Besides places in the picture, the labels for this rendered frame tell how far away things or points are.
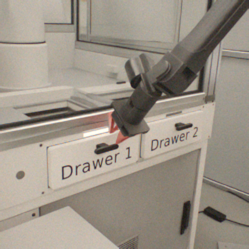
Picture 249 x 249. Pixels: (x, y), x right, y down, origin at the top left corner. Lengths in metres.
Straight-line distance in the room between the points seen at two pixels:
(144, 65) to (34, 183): 0.38
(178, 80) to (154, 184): 0.53
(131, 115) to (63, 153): 0.19
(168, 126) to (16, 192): 0.50
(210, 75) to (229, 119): 1.29
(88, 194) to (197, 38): 0.52
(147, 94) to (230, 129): 1.79
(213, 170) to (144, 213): 1.52
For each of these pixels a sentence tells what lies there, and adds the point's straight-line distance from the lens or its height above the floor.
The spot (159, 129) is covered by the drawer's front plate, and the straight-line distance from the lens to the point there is 1.02.
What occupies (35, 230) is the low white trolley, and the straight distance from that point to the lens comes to 0.81.
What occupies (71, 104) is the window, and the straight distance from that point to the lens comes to 0.83.
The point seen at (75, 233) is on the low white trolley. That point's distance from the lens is 0.79.
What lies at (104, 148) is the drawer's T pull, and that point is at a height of 0.91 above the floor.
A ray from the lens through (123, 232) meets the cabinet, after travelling 1.14.
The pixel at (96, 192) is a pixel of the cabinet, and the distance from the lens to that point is 0.97.
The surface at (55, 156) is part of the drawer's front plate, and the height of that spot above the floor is 0.91.
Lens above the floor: 1.24
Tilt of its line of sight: 19 degrees down
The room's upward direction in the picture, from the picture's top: 3 degrees clockwise
